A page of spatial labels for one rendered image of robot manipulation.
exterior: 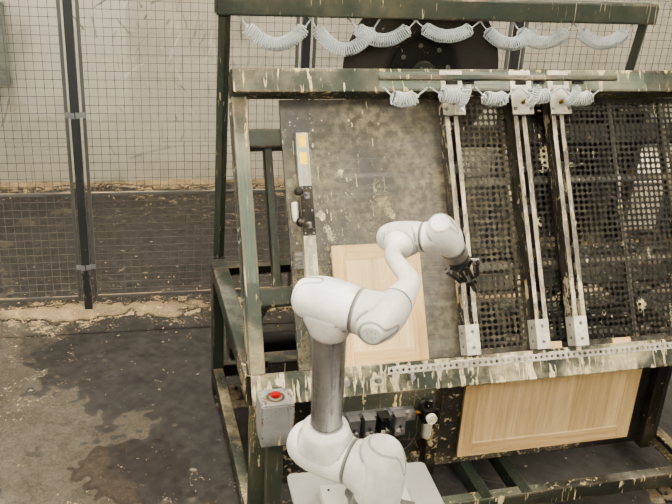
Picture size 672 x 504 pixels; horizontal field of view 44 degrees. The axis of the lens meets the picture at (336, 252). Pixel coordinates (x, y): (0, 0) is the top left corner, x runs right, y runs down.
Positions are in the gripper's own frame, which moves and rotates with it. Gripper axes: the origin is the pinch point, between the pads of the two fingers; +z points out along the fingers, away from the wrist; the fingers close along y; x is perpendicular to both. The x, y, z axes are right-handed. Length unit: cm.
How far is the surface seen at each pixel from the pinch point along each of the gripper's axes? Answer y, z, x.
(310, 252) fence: 56, -6, -37
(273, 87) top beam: 45, -46, -89
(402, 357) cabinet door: 39, 35, -1
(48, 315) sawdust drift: 276, 105, -160
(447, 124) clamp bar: -11, 3, -80
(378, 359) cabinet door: 48, 29, -1
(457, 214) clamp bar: -1, 20, -47
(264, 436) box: 87, -3, 31
